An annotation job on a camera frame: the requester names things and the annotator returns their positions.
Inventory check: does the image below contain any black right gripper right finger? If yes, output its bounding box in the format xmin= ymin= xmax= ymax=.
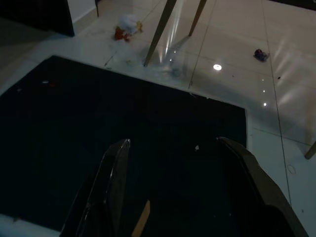
xmin=216 ymin=137 xmax=309 ymax=237

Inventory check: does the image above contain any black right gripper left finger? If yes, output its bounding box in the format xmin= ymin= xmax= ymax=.
xmin=60 ymin=138 xmax=131 ymax=237

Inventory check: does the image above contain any white and orange trash bundle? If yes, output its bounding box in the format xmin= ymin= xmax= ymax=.
xmin=114 ymin=14 xmax=144 ymax=41

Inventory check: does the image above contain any light wooden stick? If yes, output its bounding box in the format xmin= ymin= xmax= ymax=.
xmin=131 ymin=199 xmax=151 ymax=237

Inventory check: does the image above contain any dark floor mat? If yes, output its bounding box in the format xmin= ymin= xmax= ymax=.
xmin=0 ymin=55 xmax=247 ymax=233

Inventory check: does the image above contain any purple crumpled wrapper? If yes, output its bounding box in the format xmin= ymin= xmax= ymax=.
xmin=253 ymin=48 xmax=270 ymax=62

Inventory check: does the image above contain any dark cabinet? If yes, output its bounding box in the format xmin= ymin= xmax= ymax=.
xmin=0 ymin=0 xmax=76 ymax=38

